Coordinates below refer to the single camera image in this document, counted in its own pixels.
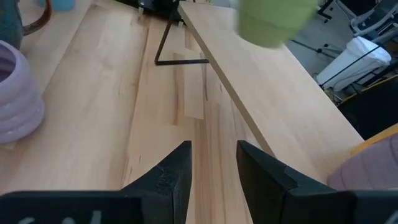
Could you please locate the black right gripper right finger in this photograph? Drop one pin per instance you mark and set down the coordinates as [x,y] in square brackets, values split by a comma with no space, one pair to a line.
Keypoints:
[280,199]

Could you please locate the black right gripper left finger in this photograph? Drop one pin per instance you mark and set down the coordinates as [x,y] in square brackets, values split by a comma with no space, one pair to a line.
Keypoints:
[149,199]

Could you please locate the purple and white striped mug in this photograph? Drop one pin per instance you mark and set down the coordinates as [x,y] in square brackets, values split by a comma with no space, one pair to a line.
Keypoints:
[370,168]

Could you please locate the light blue mug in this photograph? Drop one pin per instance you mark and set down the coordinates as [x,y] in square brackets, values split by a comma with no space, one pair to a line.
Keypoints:
[60,3]

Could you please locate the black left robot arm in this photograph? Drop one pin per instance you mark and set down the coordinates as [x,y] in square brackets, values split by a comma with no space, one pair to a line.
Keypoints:
[158,6]

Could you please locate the wooden shelf with black legs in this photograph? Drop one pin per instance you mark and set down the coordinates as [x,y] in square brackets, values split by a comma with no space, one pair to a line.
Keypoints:
[264,93]

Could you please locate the black panel with orange stripes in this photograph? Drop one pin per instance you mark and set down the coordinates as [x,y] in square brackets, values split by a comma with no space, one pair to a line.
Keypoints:
[367,115]

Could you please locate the white trash bin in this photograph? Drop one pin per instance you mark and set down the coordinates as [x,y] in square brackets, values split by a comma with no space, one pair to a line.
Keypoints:
[354,62]

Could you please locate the grey office chair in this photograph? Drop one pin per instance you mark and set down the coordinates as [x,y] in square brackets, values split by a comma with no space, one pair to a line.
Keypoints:
[373,18]

